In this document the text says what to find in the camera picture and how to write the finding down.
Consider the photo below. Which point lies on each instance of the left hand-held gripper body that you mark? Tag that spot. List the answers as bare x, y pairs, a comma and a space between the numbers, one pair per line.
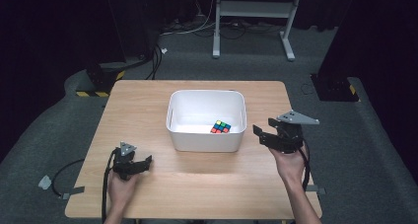
125, 163

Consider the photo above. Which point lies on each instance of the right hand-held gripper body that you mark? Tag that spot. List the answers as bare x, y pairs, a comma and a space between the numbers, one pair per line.
289, 136

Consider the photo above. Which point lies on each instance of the multicoloured puzzle cube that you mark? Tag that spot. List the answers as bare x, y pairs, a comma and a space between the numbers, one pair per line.
221, 127

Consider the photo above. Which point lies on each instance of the white plastic bin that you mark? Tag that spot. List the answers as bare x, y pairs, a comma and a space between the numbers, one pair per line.
197, 112

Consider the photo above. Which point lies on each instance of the person's right hand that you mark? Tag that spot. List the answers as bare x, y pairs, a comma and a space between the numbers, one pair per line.
291, 166

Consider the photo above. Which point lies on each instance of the grey tape strip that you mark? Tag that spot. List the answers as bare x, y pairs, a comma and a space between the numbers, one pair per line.
318, 190
73, 191

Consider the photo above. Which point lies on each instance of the grey tape patch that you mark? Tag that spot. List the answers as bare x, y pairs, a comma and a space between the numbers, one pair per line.
45, 182

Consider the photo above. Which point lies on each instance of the black base with striped edge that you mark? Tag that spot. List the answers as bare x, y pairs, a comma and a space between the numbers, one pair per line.
100, 81

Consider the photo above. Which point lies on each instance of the small white tag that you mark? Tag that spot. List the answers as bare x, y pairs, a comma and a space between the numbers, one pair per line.
164, 50

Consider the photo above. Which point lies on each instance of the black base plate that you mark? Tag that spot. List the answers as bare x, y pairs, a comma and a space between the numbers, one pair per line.
333, 89

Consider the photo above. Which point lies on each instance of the white metal stand frame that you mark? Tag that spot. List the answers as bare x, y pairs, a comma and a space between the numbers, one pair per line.
256, 8

